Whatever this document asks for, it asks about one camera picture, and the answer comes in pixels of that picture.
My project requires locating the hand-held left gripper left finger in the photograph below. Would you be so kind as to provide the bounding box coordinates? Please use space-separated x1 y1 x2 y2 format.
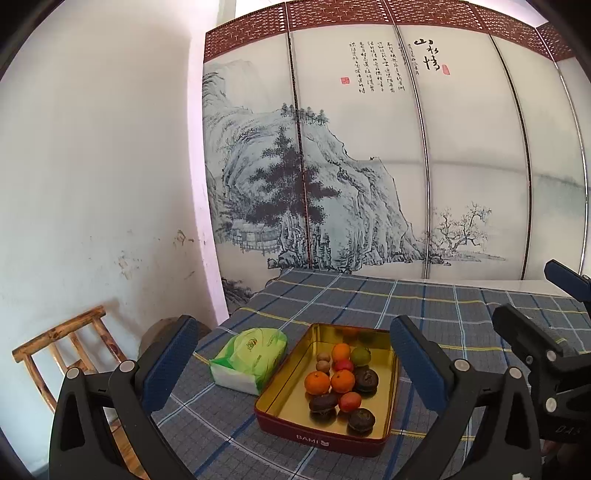
48 315 200 480

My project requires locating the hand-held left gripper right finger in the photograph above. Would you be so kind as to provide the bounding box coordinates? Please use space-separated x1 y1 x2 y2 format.
390 315 542 480

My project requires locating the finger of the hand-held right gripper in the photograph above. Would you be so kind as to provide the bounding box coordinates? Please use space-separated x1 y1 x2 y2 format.
492 305 579 371
544 259 591 303

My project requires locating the dark brown mangosteen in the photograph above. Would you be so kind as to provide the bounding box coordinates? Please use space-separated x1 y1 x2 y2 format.
308 392 341 414
352 367 380 394
347 408 376 435

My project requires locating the red metal tin box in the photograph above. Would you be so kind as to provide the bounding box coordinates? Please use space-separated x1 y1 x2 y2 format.
254 323 402 457

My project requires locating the grey plaid blanket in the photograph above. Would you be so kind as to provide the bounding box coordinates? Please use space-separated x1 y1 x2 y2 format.
150 269 591 480

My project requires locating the landscape painted folding screen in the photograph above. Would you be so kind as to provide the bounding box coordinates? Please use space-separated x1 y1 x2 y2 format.
202 0 591 315

